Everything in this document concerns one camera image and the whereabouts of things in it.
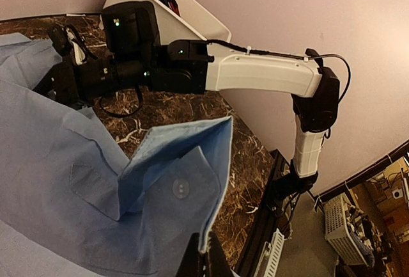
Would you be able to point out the light blue long sleeve shirt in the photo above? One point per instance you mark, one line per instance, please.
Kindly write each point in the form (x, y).
(68, 186)

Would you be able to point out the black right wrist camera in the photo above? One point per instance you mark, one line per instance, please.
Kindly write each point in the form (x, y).
(131, 30)

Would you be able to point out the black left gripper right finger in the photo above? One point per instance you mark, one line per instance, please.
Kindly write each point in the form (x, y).
(216, 263)

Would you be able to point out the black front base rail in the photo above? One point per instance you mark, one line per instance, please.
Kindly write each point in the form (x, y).
(259, 244)

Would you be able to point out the red black plaid shirt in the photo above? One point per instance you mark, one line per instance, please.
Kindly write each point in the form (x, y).
(173, 5)

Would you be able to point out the white plastic bin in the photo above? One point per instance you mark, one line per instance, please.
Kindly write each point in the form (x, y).
(194, 22)

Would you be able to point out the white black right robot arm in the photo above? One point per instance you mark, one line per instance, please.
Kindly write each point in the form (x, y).
(198, 66)

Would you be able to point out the white slotted basket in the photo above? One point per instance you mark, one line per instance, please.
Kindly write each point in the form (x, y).
(345, 232)

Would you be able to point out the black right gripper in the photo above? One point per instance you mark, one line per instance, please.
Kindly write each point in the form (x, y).
(77, 85)

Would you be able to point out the white slotted cable duct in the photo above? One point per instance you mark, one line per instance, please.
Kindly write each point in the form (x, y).
(270, 256)

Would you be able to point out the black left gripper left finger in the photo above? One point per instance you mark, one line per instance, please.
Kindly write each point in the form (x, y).
(193, 262)

